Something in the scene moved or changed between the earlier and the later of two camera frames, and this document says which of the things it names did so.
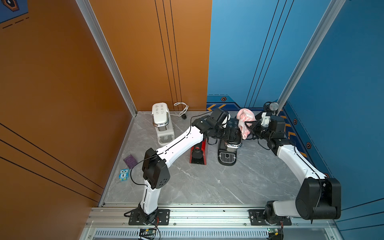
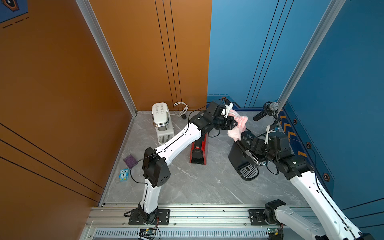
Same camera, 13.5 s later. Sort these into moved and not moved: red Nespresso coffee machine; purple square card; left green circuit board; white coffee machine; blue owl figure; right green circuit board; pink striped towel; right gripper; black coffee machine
Moved: right gripper; pink striped towel; black coffee machine
Not moved: white coffee machine; blue owl figure; purple square card; left green circuit board; red Nespresso coffee machine; right green circuit board
